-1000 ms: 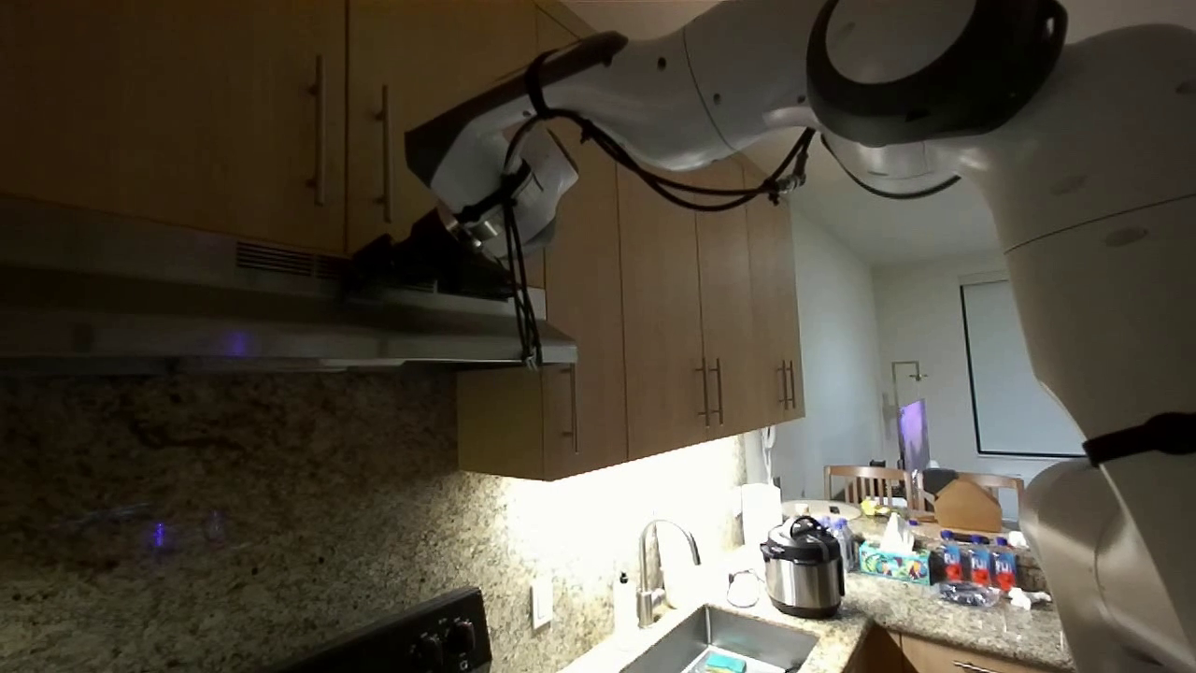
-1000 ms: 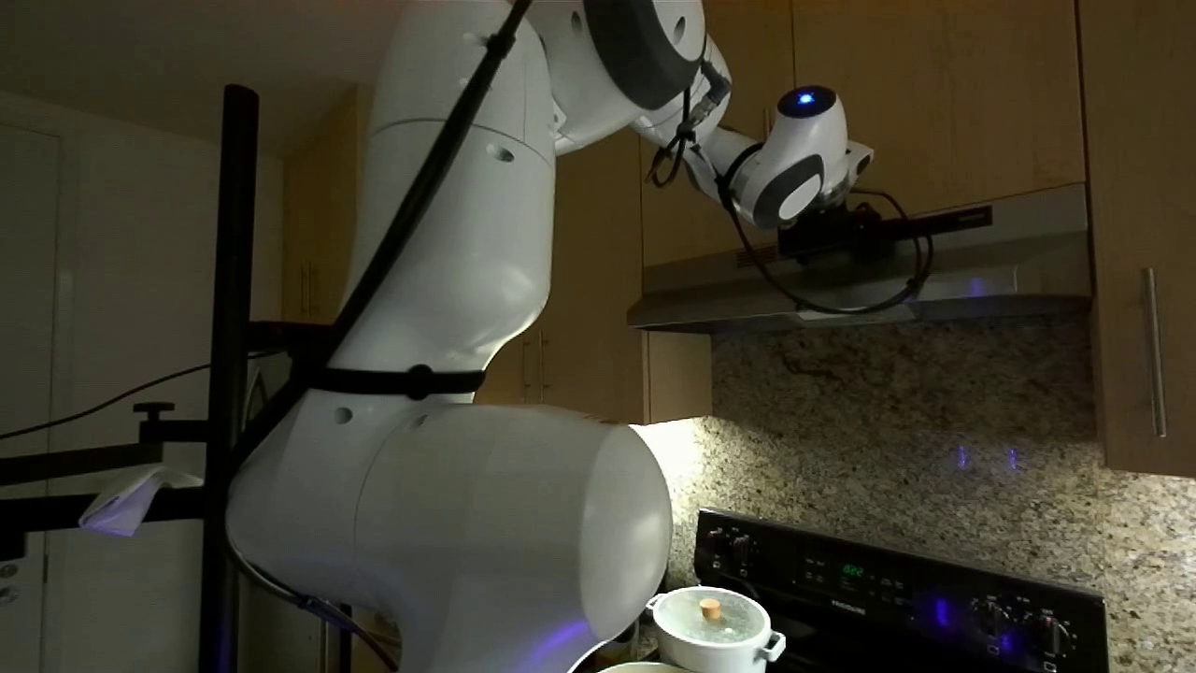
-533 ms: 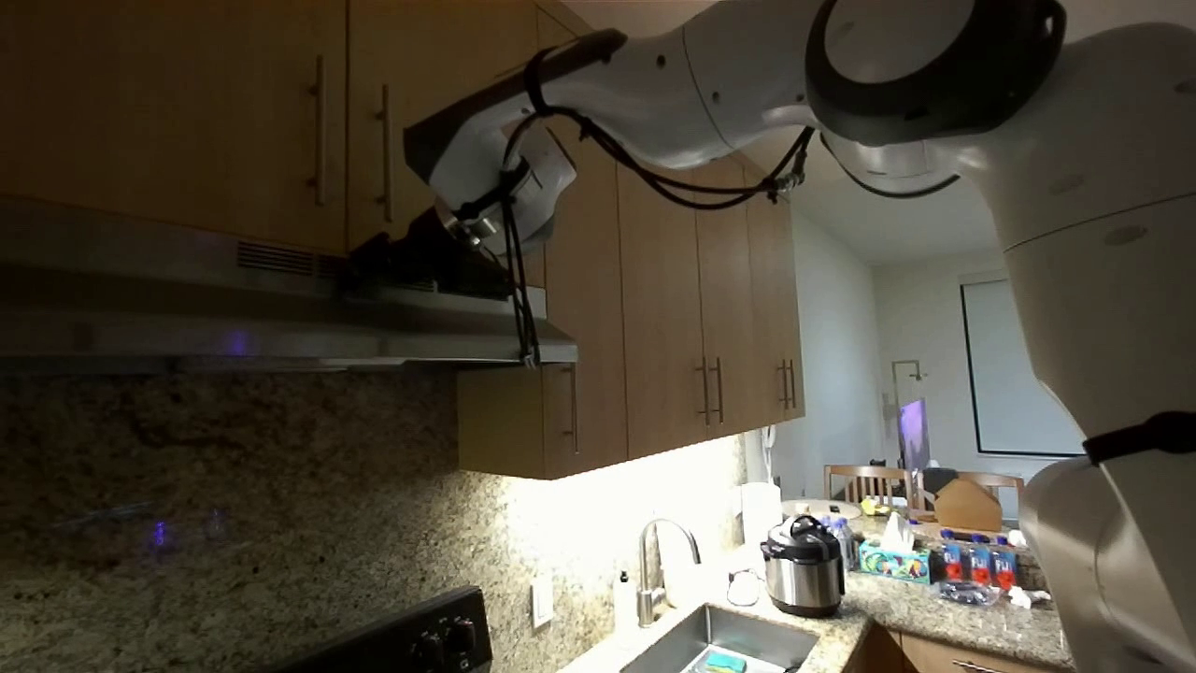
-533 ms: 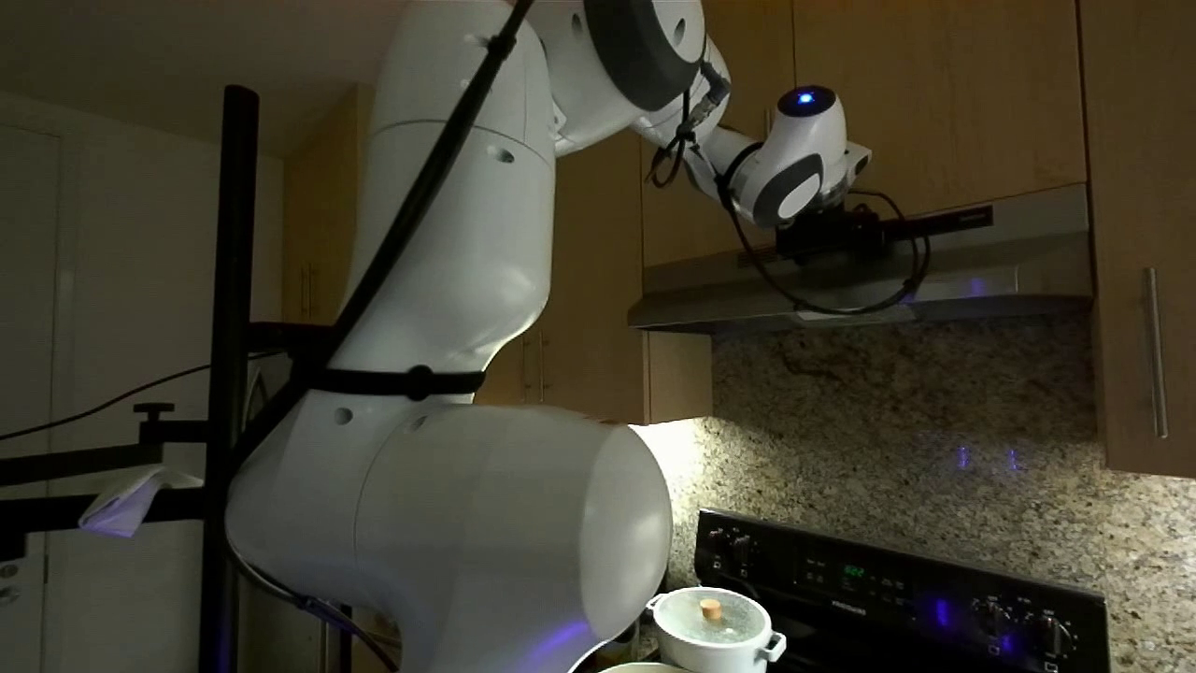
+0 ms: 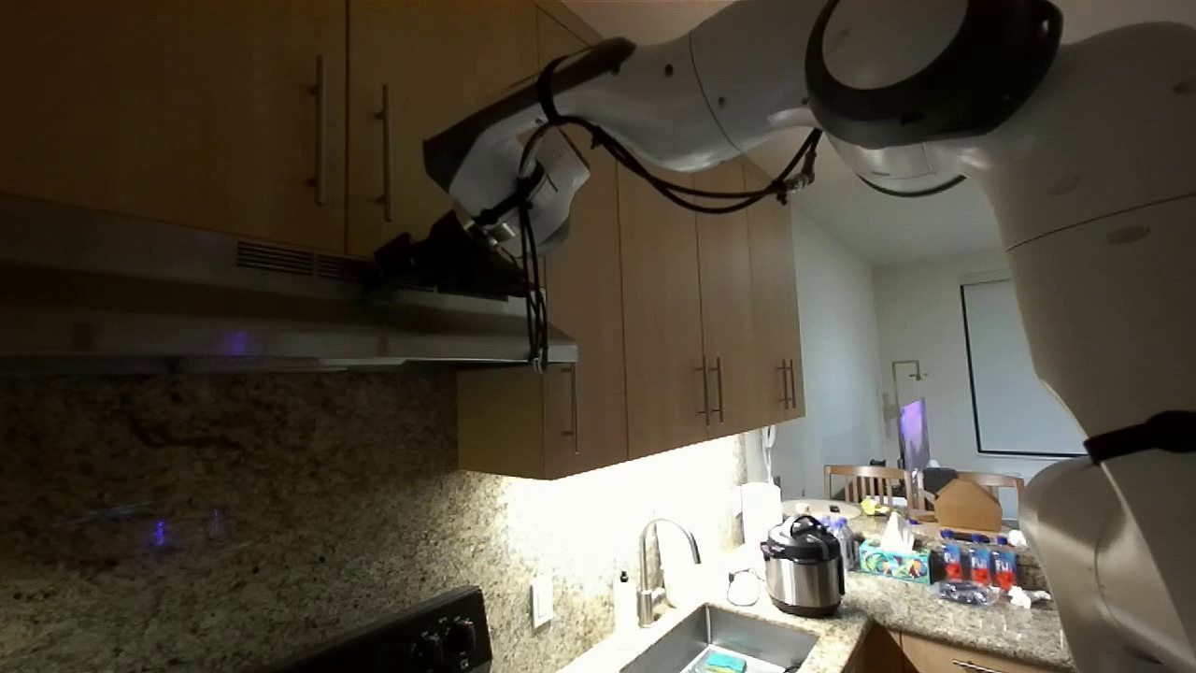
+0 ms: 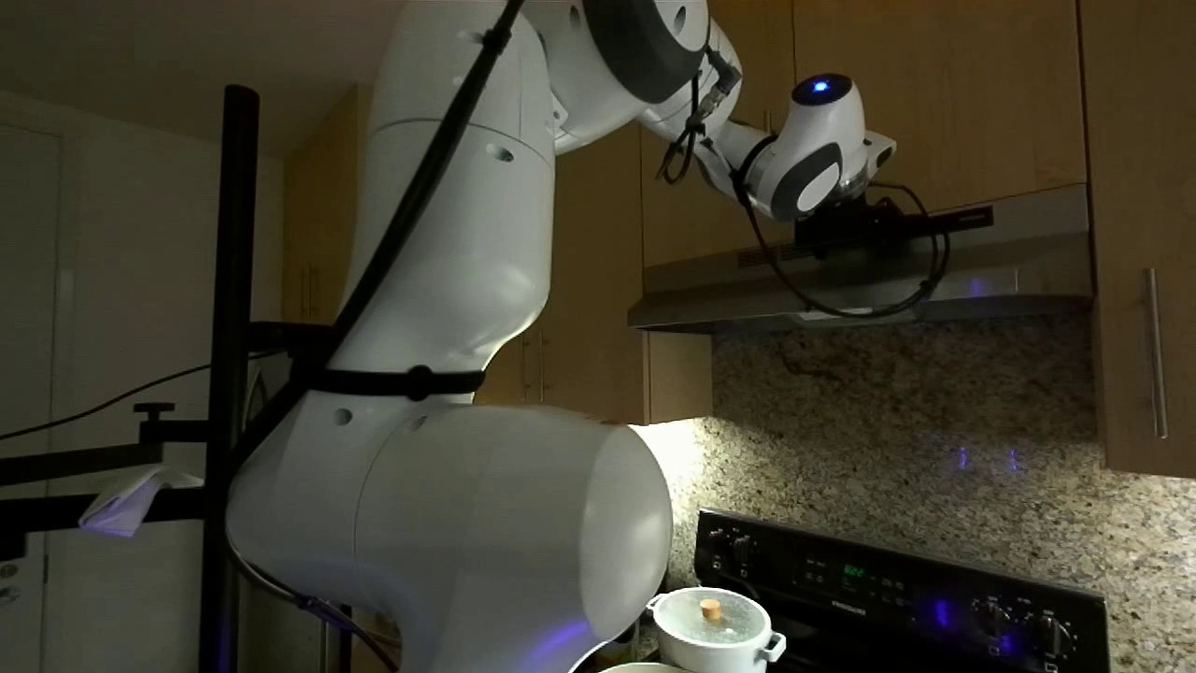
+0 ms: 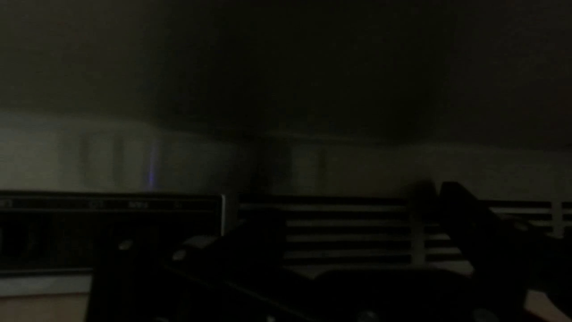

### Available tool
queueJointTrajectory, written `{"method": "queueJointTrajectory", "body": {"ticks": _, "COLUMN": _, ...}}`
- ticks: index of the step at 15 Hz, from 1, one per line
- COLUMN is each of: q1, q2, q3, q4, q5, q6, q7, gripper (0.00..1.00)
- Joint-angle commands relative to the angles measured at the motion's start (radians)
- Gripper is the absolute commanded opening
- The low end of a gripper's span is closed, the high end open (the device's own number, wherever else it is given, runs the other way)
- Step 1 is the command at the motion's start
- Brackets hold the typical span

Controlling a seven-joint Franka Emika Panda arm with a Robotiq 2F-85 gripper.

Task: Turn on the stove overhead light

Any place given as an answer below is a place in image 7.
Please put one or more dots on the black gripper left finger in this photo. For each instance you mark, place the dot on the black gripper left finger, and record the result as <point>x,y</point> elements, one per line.
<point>268,286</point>

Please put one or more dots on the black hood control panel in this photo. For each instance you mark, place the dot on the black hood control panel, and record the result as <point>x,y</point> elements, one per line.
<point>90,233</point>

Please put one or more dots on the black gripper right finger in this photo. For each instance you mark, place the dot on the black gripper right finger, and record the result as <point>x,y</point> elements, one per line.
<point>511,261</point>

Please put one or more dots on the stainless steel range hood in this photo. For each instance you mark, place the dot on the stainless steel range hood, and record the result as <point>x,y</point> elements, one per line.
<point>358,167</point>

